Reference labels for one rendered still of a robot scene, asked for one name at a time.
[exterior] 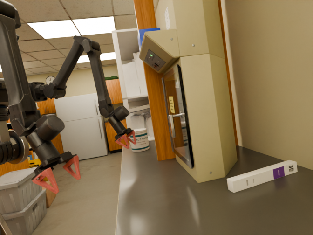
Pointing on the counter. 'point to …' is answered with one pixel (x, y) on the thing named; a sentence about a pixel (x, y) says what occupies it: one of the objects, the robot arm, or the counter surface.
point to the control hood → (161, 46)
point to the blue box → (143, 35)
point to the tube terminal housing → (203, 85)
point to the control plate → (154, 60)
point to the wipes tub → (140, 136)
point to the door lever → (173, 123)
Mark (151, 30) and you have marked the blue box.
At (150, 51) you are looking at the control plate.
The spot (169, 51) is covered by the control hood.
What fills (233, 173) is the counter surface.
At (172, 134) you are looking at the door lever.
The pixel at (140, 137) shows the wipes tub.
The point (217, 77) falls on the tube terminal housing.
